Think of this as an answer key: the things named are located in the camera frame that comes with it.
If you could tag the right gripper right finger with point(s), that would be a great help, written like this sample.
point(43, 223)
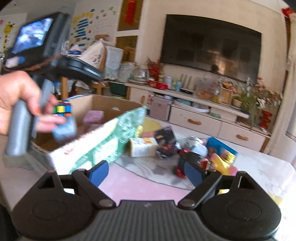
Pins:
point(204, 187)

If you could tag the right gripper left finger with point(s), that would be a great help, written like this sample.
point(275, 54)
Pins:
point(88, 182)

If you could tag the dark haired figurine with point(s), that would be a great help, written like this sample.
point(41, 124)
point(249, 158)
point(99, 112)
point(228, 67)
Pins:
point(188, 157)

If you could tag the silver penguin toy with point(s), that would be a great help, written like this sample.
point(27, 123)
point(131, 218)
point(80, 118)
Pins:
point(196, 145)

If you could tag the blue medicine box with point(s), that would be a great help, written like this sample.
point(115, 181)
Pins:
point(225, 152)

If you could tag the black starry small box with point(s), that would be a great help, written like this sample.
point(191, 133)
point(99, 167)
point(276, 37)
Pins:
point(167, 141)

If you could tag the yellow plastic toy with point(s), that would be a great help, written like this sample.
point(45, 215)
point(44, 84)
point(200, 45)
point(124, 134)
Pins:
point(223, 167)

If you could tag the vitamin b1 box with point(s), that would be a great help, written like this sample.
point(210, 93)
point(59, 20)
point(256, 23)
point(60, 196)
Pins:
point(142, 147)

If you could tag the pink barcode toy box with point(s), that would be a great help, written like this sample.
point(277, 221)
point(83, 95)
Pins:
point(93, 117)

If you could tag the rubiks cube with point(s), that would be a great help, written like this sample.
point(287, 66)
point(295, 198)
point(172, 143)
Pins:
point(63, 108)

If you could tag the blue pink character box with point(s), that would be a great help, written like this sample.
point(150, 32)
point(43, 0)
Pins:
point(65, 132)

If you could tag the person left hand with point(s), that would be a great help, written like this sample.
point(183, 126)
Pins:
point(19, 85)

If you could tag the green milk carton box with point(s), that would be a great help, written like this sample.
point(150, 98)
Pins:
point(105, 143)

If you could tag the white tv cabinet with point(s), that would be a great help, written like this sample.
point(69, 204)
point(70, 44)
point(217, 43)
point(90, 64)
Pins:
point(224, 127)

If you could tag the pink storage box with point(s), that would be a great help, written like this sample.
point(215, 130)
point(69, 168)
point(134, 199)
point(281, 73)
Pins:
point(160, 108)

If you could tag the cardboard box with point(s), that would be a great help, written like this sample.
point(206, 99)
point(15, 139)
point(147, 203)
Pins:
point(113, 109)

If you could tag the wooden chair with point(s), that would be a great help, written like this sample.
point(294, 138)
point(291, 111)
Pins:
point(96, 54)

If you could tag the plastic bag with food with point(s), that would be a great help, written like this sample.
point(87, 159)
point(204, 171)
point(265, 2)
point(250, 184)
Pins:
point(207, 88)

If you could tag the black wifi router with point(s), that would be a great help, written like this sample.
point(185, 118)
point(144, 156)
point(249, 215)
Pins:
point(185, 84)

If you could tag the red candle stand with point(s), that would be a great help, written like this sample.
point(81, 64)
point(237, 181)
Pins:
point(265, 119)

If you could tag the red snack package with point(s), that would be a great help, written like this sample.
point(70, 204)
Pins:
point(157, 85)

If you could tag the potted flower plant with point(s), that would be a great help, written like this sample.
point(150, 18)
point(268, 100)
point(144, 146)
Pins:
point(256, 97)

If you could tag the glass teapot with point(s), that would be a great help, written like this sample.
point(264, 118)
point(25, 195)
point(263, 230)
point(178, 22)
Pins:
point(141, 73)

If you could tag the red berry bouquet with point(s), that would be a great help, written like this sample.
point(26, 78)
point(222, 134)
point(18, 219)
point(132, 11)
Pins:
point(155, 68)

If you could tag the black television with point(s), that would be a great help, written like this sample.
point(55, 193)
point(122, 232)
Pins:
point(212, 45)

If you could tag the wooden picture frame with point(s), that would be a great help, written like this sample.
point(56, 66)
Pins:
point(226, 96)

